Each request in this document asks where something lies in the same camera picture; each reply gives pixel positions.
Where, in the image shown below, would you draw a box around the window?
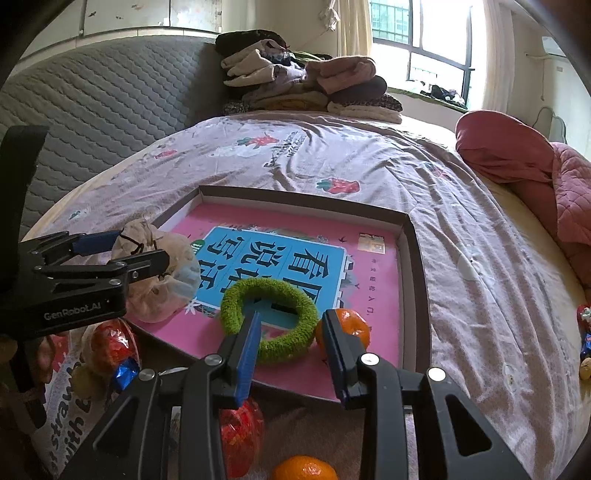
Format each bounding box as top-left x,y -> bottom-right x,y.
369,0 -> 476,109

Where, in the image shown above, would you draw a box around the small colourful toy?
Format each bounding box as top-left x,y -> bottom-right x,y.
575,305 -> 591,379

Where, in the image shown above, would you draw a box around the cream curtain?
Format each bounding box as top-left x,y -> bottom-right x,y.
339,0 -> 375,61

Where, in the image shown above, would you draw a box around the pink quilt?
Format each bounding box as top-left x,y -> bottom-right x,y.
455,111 -> 591,296

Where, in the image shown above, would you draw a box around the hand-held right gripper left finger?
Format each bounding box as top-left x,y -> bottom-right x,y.
60,310 -> 264,480

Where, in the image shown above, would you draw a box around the grey cardboard box tray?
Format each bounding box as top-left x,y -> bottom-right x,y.
139,185 -> 432,407

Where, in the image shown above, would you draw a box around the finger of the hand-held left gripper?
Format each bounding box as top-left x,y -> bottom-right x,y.
34,249 -> 171,289
21,230 -> 123,268

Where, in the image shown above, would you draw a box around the dark clothes on windowsill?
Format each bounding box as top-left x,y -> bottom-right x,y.
418,83 -> 467,109

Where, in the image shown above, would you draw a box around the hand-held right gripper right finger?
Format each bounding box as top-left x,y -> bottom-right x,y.
322,309 -> 532,480

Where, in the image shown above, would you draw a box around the red toy egg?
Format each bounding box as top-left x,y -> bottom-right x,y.
82,318 -> 140,370

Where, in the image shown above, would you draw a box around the grey quilted headboard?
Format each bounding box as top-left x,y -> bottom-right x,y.
0,34 -> 232,241

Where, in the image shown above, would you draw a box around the orange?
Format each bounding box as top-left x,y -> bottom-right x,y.
315,308 -> 371,363
270,455 -> 339,480

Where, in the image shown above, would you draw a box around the pink and blue book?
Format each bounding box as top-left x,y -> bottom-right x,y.
148,203 -> 402,400

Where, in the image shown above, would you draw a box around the white-topped toy egg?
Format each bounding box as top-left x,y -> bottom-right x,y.
219,398 -> 266,478

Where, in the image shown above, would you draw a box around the knotted white cord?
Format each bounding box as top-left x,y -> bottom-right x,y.
321,0 -> 342,33

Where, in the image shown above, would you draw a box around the white sheer curtain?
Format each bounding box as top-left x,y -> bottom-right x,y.
480,0 -> 513,114

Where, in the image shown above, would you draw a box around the pile of folded clothes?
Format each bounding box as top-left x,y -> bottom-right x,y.
215,30 -> 404,125

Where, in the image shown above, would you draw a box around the green plush ring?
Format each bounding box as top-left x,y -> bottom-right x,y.
219,278 -> 320,365

